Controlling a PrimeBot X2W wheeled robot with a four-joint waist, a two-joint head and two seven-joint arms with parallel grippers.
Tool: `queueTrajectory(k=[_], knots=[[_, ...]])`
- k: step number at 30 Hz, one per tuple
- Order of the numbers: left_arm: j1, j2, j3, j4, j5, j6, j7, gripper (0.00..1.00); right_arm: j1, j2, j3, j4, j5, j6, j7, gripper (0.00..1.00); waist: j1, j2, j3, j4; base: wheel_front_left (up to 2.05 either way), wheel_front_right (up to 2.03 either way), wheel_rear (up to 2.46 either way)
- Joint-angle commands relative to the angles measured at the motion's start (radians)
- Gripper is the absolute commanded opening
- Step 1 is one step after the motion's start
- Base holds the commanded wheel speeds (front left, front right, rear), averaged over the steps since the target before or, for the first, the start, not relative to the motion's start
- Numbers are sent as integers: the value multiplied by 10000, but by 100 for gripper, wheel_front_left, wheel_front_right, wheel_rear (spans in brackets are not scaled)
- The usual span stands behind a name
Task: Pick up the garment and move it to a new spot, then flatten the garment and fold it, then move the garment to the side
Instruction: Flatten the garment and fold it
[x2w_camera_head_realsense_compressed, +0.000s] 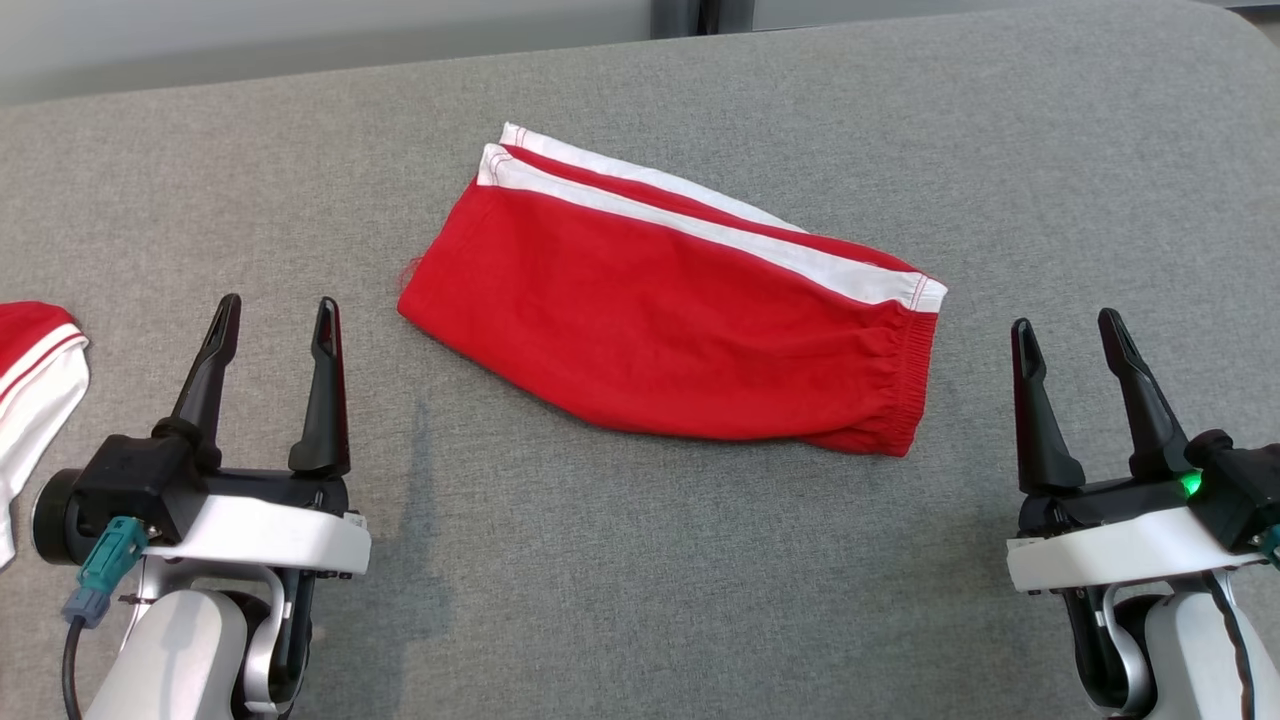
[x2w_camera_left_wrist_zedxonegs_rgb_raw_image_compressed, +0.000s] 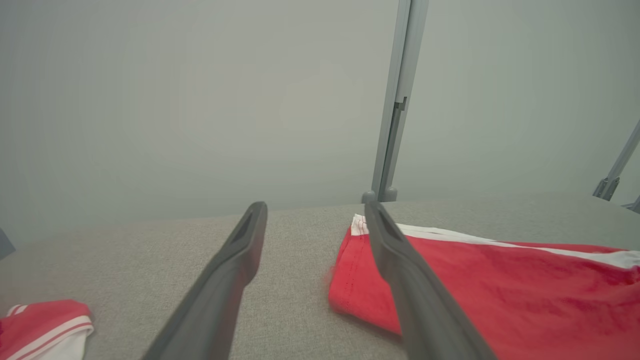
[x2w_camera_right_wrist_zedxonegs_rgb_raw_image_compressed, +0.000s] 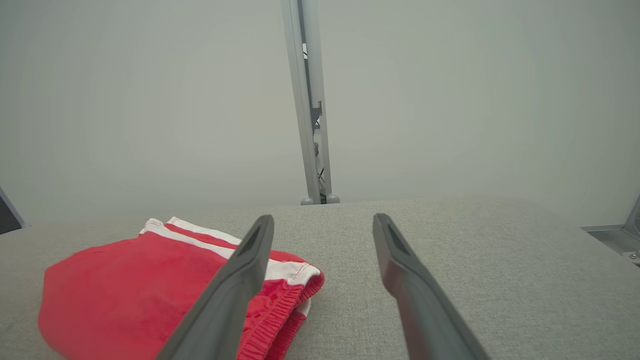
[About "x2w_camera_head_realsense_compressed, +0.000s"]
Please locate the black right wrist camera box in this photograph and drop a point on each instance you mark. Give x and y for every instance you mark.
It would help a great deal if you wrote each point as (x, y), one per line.
(1240, 480)

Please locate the grey partition post with feet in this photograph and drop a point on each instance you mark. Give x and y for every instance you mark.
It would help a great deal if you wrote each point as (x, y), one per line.
(700, 12)

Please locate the red white basketball jersey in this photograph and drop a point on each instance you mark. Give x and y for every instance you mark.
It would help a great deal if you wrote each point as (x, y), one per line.
(40, 400)

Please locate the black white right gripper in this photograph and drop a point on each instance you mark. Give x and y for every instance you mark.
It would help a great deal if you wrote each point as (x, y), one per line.
(1110, 550)

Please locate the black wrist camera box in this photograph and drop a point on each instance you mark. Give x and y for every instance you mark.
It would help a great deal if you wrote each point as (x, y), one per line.
(120, 480)
(1240, 480)

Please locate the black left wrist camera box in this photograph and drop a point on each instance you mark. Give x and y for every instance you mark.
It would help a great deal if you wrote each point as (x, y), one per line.
(120, 480)

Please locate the red shorts with white stripes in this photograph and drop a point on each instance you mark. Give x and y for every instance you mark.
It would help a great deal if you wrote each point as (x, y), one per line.
(650, 340)

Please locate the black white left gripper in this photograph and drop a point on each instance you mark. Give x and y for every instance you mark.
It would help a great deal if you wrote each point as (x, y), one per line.
(270, 535)

